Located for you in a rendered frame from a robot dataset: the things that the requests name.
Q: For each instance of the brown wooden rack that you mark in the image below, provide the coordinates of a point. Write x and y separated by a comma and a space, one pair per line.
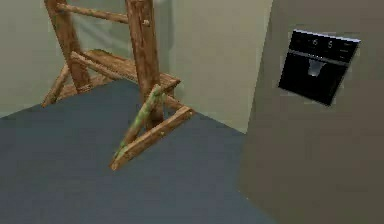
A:
143, 50

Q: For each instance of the grey-brown fridge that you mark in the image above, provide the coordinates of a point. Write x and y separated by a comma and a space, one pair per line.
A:
310, 156

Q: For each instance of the black fridge dispenser panel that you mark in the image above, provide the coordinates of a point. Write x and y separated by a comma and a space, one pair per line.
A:
316, 66

